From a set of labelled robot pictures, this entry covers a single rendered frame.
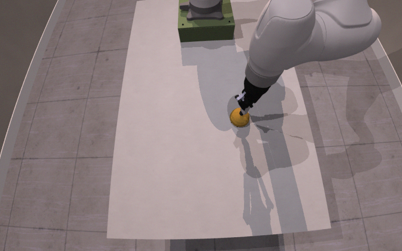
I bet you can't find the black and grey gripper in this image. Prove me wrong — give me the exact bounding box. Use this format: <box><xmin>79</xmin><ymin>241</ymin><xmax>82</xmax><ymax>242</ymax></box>
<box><xmin>235</xmin><ymin>77</ymin><xmax>271</xmax><ymax>115</ymax></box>

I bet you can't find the brass dome bell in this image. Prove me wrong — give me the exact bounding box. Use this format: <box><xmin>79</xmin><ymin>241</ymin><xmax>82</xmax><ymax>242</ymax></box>
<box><xmin>230</xmin><ymin>108</ymin><xmax>250</xmax><ymax>127</ymax></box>

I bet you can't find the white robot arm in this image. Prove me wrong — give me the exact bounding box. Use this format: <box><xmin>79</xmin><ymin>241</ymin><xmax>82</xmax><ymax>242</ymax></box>
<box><xmin>179</xmin><ymin>0</ymin><xmax>382</xmax><ymax>88</ymax></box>

